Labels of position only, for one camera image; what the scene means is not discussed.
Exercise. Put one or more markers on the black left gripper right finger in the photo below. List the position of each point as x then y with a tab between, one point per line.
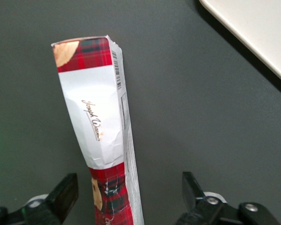
196	199

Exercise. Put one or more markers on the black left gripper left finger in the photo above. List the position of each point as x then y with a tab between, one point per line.
58	199

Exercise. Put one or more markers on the red tartan cookie box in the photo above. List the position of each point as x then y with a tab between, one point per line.
100	131

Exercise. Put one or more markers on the white rectangular tray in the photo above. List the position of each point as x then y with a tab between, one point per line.
255	32

